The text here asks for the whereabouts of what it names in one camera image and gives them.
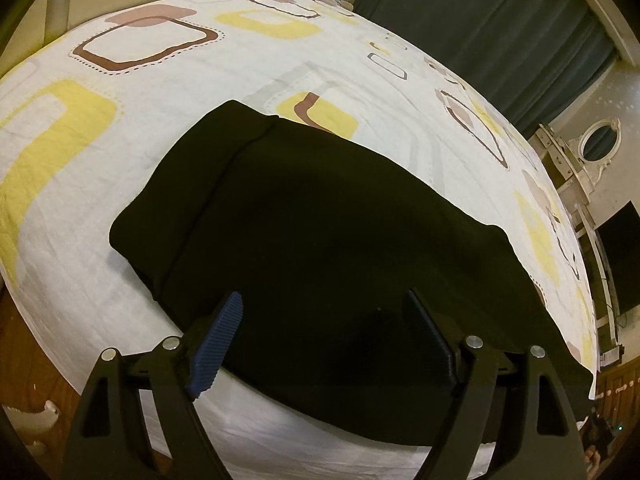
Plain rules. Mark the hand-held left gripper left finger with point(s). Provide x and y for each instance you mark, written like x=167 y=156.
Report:
x=216 y=345

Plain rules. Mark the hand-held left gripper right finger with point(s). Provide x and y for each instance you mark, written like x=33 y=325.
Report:
x=436 y=345

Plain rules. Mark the black pants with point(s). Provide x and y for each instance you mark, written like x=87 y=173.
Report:
x=300 y=210

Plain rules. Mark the white slipper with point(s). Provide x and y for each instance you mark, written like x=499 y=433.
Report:
x=47 y=412

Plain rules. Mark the patterned white bed sheet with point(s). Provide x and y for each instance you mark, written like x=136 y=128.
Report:
x=100 y=185

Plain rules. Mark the black television screen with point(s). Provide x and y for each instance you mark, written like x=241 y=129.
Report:
x=622 y=255

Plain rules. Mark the white dressing table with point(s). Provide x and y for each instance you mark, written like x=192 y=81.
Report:
x=560 y=160

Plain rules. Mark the white oval vanity mirror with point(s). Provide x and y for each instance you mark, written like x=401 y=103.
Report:
x=598 y=141

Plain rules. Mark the teal curtain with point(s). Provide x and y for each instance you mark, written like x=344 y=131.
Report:
x=475 y=25

